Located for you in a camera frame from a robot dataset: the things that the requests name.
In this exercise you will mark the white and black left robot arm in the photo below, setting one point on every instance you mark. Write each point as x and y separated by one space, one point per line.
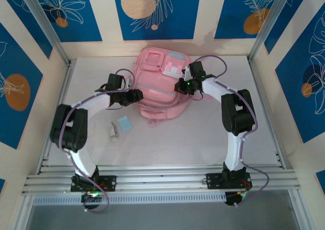
83 164

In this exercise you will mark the aluminium frame cross rails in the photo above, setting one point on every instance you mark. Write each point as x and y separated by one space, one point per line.
162 181

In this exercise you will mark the aluminium side rail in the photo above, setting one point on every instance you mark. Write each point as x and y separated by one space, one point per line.
54 87
269 118

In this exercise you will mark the black controller box with LED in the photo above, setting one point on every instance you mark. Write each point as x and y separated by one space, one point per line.
90 198
234 199

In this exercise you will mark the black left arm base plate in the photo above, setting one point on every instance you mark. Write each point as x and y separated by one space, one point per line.
110 183

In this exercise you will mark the pink backpack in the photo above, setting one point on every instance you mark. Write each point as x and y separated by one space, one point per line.
157 87

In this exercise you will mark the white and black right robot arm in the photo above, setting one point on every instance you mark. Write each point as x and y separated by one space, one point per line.
234 153

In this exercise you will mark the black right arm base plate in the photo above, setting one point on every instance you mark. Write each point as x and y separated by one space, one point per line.
212 180

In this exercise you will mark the aluminium frame post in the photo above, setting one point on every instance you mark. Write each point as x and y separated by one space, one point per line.
269 21
43 21

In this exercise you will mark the light blue sticky note pad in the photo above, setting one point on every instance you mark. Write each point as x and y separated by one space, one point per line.
125 124

